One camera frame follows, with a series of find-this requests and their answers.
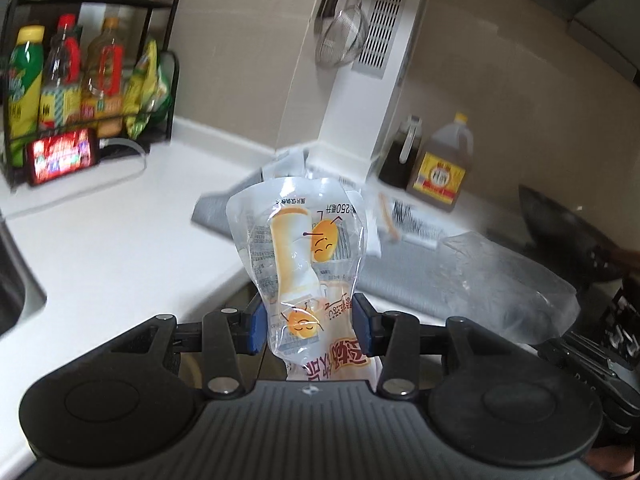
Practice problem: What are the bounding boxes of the black wire spice rack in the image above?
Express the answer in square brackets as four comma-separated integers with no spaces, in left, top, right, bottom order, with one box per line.
[1,0,180,188]

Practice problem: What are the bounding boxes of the black wok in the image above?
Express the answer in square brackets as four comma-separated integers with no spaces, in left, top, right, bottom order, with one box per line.
[518,184,639,285]

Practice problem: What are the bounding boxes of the clear plastic bag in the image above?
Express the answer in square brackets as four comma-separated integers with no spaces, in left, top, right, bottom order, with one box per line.
[433,232,580,344]

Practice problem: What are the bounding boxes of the yellow green seasoning packets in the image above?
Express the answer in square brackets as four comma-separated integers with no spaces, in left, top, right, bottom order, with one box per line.
[122,39,172,140]

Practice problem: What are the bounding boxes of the white charging cable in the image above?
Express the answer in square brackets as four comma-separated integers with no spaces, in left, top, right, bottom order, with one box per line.
[0,136,150,221]

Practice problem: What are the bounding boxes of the silver wall vent grille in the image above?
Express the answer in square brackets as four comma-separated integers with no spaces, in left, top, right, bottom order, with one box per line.
[352,0,406,79]

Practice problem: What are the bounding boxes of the green yellow bottle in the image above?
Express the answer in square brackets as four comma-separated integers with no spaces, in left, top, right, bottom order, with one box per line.
[8,25,44,167]

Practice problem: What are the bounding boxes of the dark soy sauce dispenser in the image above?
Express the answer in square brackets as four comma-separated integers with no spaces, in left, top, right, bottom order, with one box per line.
[378,115,422,188]

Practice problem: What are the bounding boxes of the smartphone with lit screen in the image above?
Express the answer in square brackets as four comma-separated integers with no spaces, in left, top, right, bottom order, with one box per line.
[24,128,100,186]

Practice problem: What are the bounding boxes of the steel mesh strainer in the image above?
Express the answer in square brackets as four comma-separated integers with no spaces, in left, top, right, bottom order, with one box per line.
[314,0,369,70]

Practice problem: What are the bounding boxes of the sauce bottle red cap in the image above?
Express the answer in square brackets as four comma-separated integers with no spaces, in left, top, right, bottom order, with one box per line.
[38,14,81,131]

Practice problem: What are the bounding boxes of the oil bottle red label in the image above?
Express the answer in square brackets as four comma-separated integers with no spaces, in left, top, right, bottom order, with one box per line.
[80,18,125,138]

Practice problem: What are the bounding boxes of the clear yellow bun wrapper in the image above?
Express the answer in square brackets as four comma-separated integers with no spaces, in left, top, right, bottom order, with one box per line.
[226,175,384,386]

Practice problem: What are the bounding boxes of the large vinegar jug yellow cap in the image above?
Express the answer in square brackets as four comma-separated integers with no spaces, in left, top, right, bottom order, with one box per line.
[406,113,474,212]

